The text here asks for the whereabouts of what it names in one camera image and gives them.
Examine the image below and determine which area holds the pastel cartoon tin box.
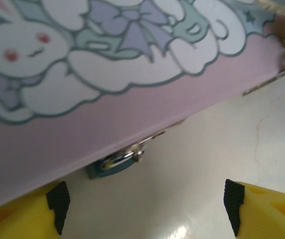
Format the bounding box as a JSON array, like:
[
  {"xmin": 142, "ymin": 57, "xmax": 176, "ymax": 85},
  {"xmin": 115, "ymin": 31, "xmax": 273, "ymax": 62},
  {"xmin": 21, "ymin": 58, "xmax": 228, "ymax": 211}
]
[{"xmin": 0, "ymin": 0, "xmax": 285, "ymax": 214}]

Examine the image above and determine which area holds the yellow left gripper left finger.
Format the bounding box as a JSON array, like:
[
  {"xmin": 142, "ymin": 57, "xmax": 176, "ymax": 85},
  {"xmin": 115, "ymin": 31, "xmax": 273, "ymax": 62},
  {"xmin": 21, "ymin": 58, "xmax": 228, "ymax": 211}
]
[{"xmin": 0, "ymin": 181, "xmax": 71, "ymax": 239}]

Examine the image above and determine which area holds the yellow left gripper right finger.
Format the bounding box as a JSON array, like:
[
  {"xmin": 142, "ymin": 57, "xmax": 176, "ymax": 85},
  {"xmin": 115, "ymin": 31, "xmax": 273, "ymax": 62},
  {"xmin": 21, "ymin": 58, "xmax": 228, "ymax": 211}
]
[{"xmin": 223, "ymin": 179, "xmax": 285, "ymax": 239}]

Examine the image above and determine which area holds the small teal padlock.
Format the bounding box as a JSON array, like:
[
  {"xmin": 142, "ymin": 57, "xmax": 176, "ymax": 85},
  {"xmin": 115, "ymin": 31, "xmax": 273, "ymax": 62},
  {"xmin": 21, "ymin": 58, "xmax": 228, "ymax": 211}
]
[{"xmin": 86, "ymin": 144, "xmax": 147, "ymax": 180}]

